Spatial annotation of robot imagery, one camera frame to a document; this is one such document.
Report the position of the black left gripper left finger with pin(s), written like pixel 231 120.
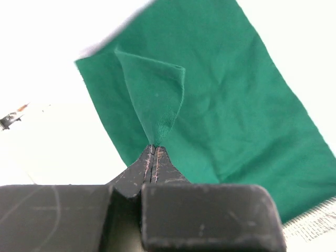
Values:
pixel 76 217

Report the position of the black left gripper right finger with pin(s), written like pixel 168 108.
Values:
pixel 177 215

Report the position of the dark green surgical drape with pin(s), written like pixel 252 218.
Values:
pixel 196 78

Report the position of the blue label left corner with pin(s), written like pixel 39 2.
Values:
pixel 12 117

